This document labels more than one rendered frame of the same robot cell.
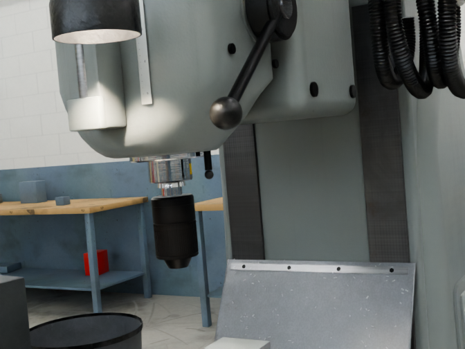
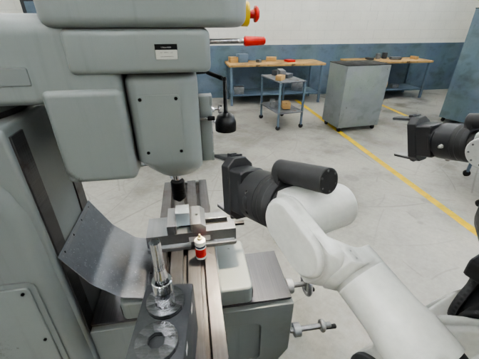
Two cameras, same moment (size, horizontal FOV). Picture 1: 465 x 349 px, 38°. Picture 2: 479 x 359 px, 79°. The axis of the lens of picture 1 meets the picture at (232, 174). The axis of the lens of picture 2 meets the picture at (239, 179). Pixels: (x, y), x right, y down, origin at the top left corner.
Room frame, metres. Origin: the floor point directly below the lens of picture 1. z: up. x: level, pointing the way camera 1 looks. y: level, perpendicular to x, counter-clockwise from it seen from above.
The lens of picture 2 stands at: (1.14, 0.87, 1.75)
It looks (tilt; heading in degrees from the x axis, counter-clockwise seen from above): 29 degrees down; 230
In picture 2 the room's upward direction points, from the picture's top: straight up
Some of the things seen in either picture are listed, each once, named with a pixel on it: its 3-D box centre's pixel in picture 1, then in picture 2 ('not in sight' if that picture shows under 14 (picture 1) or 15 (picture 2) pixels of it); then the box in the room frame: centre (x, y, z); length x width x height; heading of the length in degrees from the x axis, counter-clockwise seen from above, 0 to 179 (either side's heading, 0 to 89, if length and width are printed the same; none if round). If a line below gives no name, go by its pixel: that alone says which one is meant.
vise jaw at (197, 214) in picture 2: not in sight; (197, 218); (0.67, 0.04, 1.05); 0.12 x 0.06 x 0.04; 60
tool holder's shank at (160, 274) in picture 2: not in sight; (157, 261); (0.98, 0.40, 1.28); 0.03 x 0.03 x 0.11
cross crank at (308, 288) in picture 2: not in sight; (299, 284); (0.32, 0.32, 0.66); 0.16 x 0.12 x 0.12; 150
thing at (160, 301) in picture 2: not in sight; (163, 290); (0.98, 0.40, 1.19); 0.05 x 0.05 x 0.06
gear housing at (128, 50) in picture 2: not in sight; (145, 48); (0.79, 0.05, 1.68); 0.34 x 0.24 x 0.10; 150
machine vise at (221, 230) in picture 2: not in sight; (192, 226); (0.69, 0.03, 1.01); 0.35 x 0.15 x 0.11; 150
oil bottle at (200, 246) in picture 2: not in sight; (200, 245); (0.73, 0.15, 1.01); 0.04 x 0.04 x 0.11
